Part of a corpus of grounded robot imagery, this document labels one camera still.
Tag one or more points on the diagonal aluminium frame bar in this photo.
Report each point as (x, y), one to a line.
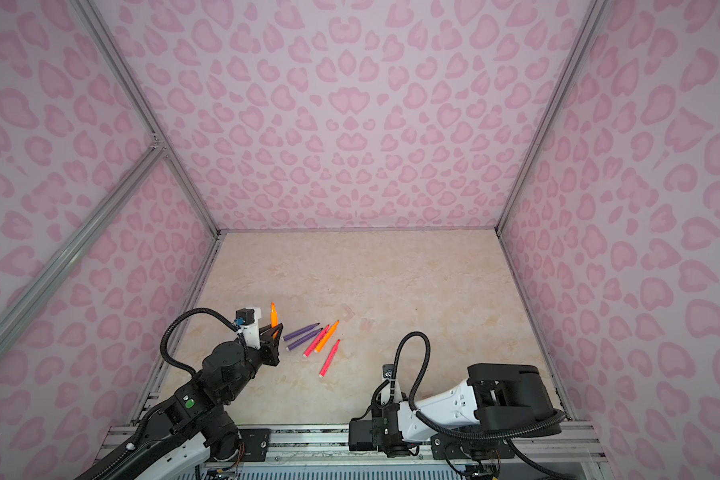
(15, 319)

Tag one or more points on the right corner aluminium post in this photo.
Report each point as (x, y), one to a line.
(596, 14)

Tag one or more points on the clear pen cap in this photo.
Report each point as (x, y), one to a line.
(348, 312)
(366, 324)

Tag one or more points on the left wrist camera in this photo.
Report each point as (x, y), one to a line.
(247, 319)

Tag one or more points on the orange marker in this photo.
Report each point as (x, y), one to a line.
(274, 319)
(327, 336)

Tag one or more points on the upper purple marker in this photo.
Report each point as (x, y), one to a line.
(300, 331)

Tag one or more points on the orange marker in group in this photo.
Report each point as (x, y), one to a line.
(327, 336)

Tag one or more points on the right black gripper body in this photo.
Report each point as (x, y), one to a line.
(376, 413)

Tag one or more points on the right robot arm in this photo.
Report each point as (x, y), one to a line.
(496, 402)

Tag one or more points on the lower purple marker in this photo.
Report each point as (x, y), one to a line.
(306, 338)

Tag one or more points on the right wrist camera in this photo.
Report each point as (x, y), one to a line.
(391, 392)

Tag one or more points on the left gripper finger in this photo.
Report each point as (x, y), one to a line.
(276, 335)
(266, 334)

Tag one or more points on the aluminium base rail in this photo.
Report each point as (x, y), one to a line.
(322, 451)

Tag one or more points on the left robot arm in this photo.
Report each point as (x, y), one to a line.
(192, 427)

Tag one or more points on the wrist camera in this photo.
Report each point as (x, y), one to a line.
(391, 392)
(247, 319)

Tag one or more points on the left corner aluminium post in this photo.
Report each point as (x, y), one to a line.
(102, 36)

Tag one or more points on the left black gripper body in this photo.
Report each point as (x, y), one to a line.
(266, 354)

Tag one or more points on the pink marker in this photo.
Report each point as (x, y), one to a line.
(316, 341)
(328, 361)

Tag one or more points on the corner aluminium post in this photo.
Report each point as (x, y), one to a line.
(102, 36)
(596, 14)

